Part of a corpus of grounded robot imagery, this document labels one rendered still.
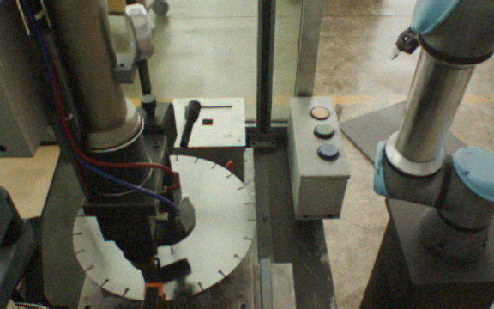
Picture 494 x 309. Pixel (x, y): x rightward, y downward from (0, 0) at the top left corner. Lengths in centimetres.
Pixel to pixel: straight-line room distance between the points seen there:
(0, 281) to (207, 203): 37
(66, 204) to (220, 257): 53
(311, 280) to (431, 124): 41
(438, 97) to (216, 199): 43
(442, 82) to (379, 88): 209
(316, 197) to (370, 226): 106
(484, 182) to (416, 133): 18
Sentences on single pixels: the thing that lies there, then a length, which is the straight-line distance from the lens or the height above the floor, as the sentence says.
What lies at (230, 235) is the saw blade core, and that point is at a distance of 84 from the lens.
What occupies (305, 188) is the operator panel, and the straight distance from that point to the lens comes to 105.
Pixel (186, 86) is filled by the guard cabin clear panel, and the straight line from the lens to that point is 124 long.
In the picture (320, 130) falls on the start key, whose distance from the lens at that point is 111.
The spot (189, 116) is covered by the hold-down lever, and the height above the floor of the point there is 122.
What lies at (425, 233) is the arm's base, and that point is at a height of 78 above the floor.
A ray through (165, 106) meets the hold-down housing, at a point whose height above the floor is 125.
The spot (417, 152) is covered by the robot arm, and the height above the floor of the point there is 102.
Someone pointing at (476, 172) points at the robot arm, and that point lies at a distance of 101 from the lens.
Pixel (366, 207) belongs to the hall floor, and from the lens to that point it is 219.
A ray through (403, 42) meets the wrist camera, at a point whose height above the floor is 104.
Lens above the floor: 162
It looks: 44 degrees down
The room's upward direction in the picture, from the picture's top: 1 degrees counter-clockwise
